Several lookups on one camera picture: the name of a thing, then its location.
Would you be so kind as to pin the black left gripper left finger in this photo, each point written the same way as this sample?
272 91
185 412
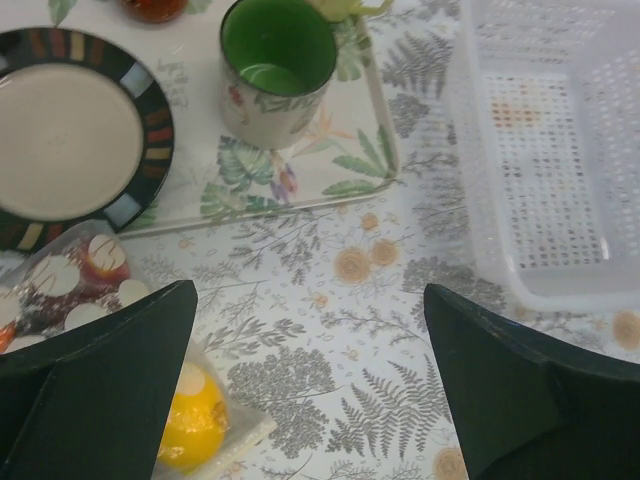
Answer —
92 403

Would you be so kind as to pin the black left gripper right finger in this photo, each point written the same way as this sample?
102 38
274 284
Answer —
527 405

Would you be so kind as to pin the yellow fake lemon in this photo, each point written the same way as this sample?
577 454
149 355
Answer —
197 422

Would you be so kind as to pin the polka dot zip top bag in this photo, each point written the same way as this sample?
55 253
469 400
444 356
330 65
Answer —
84 275

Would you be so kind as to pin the floral tablecloth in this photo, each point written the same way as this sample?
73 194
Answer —
315 316

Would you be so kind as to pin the floral serving tray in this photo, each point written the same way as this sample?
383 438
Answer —
347 153

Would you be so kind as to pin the black rimmed ceramic plate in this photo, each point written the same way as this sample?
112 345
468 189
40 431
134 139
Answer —
87 133

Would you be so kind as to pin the white perforated plastic basket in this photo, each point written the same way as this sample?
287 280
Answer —
544 99

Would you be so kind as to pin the green inside floral mug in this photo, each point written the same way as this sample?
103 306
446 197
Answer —
277 60

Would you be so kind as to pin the brown small teacup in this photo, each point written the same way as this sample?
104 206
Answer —
154 11

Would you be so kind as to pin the pale yellow mug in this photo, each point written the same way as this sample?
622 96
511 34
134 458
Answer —
335 11

